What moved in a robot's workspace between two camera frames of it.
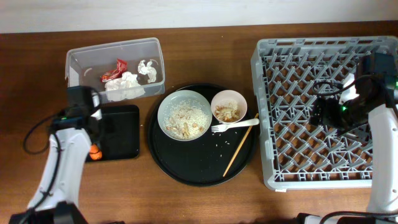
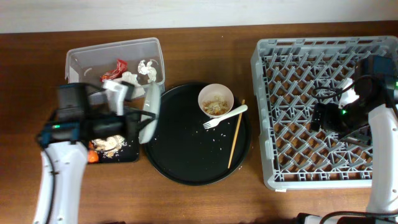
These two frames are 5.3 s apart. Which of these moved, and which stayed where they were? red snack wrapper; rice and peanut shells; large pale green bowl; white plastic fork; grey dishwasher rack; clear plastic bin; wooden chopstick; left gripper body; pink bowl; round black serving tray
Moved: wooden chopstick; pink bowl; white plastic fork; left gripper body; large pale green bowl; rice and peanut shells
Stayed: round black serving tray; clear plastic bin; red snack wrapper; grey dishwasher rack
